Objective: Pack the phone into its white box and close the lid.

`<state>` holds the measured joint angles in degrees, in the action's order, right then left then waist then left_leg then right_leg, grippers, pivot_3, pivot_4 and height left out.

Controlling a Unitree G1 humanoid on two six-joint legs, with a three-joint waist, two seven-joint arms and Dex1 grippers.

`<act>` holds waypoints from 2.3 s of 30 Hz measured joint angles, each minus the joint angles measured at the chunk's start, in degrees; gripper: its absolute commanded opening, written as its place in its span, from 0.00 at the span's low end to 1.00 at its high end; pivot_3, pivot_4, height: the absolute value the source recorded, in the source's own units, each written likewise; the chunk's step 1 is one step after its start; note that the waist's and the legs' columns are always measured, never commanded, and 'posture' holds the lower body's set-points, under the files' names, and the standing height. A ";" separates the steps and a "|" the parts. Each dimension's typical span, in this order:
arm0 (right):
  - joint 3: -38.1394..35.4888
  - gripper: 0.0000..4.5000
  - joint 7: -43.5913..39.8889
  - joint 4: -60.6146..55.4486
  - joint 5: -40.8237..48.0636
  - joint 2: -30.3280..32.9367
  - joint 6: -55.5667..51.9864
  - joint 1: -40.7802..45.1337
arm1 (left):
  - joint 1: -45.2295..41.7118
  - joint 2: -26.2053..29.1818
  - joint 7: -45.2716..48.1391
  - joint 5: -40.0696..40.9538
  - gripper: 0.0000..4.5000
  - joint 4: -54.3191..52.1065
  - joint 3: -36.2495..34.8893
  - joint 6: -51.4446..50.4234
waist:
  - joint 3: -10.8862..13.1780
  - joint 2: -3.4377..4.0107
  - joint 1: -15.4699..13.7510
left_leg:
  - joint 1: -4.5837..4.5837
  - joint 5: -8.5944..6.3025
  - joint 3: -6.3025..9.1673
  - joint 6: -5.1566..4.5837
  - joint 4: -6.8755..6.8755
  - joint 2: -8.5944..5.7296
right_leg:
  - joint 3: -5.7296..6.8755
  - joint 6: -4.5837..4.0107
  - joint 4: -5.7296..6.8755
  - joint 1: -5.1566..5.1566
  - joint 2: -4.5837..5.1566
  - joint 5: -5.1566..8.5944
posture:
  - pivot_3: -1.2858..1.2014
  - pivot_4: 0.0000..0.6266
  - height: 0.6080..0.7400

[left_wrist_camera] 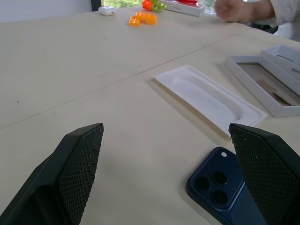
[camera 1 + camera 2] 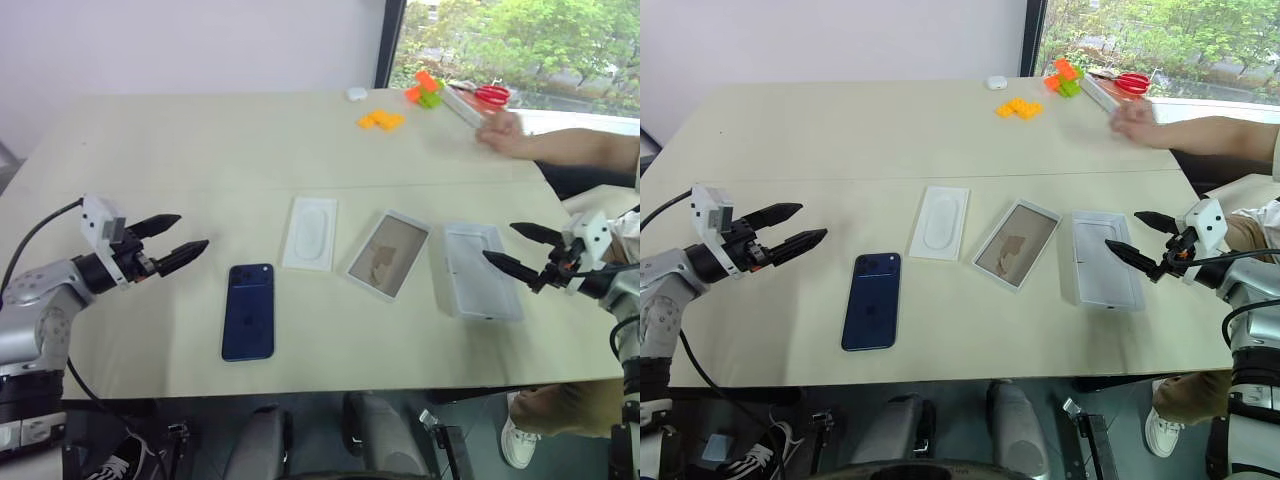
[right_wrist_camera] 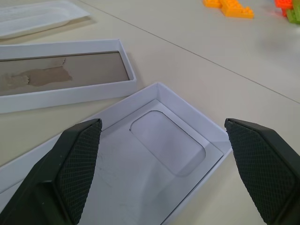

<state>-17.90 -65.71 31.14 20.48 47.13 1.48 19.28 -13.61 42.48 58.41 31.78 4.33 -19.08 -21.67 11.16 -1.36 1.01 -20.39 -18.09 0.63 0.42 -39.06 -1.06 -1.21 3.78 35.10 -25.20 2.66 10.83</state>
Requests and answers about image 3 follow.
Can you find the white plastic tray insert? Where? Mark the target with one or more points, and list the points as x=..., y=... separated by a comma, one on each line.
x=35, y=14

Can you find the red-orange toy brick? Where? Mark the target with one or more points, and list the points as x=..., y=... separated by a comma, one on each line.
x=282, y=5

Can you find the orange toy brick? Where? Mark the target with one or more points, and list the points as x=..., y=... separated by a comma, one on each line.
x=236, y=10
x=211, y=2

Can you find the green toy brick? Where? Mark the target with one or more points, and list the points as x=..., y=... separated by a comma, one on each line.
x=294, y=16

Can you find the white phone box base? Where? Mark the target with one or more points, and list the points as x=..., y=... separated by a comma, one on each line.
x=122, y=178

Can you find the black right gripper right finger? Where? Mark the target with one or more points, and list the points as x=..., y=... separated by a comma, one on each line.
x=269, y=168

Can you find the white phone box lid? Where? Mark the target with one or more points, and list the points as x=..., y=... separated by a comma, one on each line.
x=70, y=98

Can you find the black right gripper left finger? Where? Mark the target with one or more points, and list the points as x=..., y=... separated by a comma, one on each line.
x=54, y=178

